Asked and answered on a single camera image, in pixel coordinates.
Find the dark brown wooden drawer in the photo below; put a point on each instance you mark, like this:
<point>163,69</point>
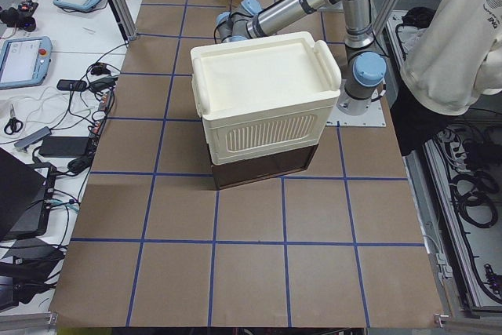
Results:
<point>233,174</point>

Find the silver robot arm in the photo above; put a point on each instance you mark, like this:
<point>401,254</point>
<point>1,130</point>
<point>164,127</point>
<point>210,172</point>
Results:
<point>249,20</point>

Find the cream plastic storage cabinet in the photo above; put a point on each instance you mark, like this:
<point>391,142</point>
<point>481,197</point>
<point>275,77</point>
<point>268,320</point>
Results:
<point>264,96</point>

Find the black power adapter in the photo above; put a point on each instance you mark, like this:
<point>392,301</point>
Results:
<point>64,147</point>

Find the person in cream hoodie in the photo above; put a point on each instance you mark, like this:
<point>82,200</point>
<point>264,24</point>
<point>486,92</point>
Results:
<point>454,62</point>

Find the black laptop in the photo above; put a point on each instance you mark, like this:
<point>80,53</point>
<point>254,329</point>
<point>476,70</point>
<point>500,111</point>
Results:
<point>25,193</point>

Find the blue teach pendant near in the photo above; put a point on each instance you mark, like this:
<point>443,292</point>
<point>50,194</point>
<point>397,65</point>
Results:
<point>25,62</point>

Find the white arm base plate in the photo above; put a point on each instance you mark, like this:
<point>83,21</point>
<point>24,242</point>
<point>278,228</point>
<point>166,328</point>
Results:
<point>364,113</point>

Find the black handled scissors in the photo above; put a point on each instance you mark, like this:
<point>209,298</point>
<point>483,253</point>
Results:
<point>14,125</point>

